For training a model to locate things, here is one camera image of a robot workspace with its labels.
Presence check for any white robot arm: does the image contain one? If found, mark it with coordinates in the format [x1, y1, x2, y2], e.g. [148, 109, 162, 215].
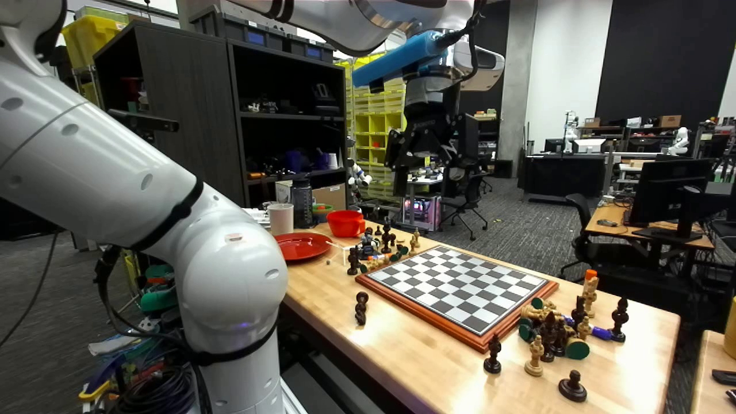
[0, 0, 480, 414]

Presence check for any cluster of chess pieces left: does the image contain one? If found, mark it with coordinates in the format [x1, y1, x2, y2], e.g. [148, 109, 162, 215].
[347, 224, 421, 277]

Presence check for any dark chess piece near board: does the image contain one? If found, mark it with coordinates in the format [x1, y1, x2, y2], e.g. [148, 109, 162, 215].
[355, 292, 368, 327]

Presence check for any light brown chess piece front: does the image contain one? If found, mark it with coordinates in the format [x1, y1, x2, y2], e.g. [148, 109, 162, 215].
[526, 337, 546, 378]

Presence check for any light brown knight piece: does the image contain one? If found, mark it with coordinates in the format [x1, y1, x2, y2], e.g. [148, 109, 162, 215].
[582, 278, 599, 316]

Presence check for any dark chess piece far right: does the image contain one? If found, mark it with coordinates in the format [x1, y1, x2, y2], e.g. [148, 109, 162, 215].
[612, 298, 628, 344]

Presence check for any red bowl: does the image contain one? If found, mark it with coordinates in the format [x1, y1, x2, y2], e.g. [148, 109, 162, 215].
[328, 210, 367, 240]

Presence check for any dark water bottle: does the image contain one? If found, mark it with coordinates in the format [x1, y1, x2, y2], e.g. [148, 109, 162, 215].
[291, 178, 314, 229]

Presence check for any red plate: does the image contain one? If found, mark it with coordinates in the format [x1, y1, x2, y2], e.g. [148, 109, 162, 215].
[277, 233, 332, 262]

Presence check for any white cup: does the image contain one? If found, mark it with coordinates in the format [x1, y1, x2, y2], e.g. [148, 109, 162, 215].
[267, 203, 294, 235]

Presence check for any yellow bin rack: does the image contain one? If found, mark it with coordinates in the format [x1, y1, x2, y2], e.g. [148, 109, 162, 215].
[342, 56, 405, 201]

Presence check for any black office chair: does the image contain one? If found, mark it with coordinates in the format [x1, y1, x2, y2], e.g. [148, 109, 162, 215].
[442, 112, 488, 240]

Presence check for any dark metal shelving unit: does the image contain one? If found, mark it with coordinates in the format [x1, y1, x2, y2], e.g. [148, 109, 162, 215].
[95, 22, 347, 208]

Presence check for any blue padded sensor bar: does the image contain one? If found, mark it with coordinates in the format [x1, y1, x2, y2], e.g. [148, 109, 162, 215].
[352, 33, 442, 87]

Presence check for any dark pawn front left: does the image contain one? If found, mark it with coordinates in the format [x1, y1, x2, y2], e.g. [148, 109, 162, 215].
[484, 337, 501, 376]

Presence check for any dark pawn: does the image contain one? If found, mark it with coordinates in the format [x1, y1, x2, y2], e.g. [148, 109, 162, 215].
[559, 371, 588, 403]
[484, 337, 501, 376]

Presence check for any wooden side desk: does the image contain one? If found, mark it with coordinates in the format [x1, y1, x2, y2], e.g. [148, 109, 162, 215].
[585, 199, 718, 253]

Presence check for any green round object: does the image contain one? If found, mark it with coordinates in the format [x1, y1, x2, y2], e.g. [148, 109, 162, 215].
[566, 344, 590, 360]

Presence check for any blue cap expo marker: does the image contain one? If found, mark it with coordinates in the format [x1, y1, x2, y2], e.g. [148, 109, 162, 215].
[591, 327, 614, 341]

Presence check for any dark pawn front right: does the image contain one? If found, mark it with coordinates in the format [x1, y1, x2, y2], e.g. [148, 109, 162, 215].
[559, 371, 588, 403]

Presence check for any black computer monitor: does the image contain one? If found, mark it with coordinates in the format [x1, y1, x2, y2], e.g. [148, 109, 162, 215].
[627, 158, 711, 229]

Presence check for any wooden chessboard with red frame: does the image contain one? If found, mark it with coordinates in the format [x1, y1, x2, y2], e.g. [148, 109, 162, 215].
[359, 246, 558, 352]

